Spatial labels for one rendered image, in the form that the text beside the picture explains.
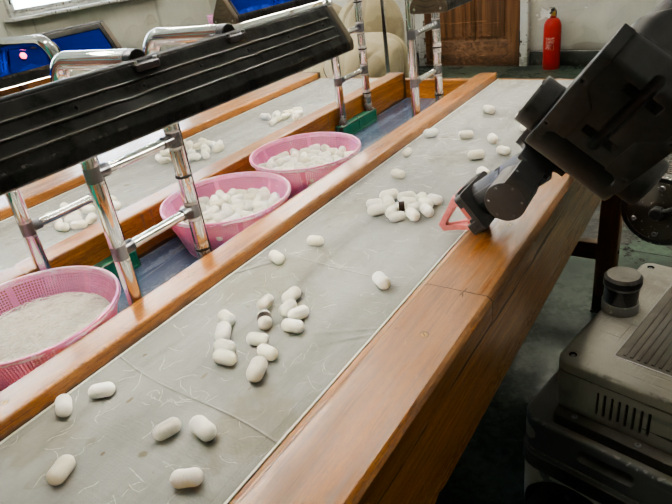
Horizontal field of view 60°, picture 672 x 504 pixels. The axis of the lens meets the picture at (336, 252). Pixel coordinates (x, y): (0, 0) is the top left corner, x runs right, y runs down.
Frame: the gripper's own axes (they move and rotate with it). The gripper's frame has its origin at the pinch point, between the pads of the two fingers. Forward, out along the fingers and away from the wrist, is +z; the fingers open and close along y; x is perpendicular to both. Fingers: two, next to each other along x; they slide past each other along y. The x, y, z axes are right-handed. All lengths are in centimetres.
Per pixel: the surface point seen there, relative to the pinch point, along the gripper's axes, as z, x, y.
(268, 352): 4.2, -4.4, 39.4
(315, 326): 4.7, -2.5, 30.7
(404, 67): 154, -66, -283
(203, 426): 2, -4, 53
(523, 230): -10.3, 7.6, -0.8
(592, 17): 91, -11, -450
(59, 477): 10, -9, 65
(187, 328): 17.7, -13.3, 38.6
